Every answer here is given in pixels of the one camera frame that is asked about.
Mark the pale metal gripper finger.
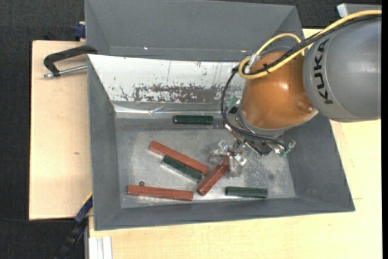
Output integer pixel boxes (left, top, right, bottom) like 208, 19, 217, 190
209, 139, 238, 163
228, 152, 248, 177

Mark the dark green flat block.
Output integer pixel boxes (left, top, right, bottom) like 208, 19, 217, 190
172, 114, 215, 126
160, 154, 204, 182
224, 186, 269, 200

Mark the red-brown flat block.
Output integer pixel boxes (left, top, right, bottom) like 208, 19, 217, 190
126, 184, 195, 202
196, 157, 231, 197
148, 140, 210, 175

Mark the grey metal bin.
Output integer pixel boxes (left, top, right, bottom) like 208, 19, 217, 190
84, 0, 356, 231

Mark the pale brown flat board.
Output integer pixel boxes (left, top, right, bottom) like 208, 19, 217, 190
28, 39, 93, 221

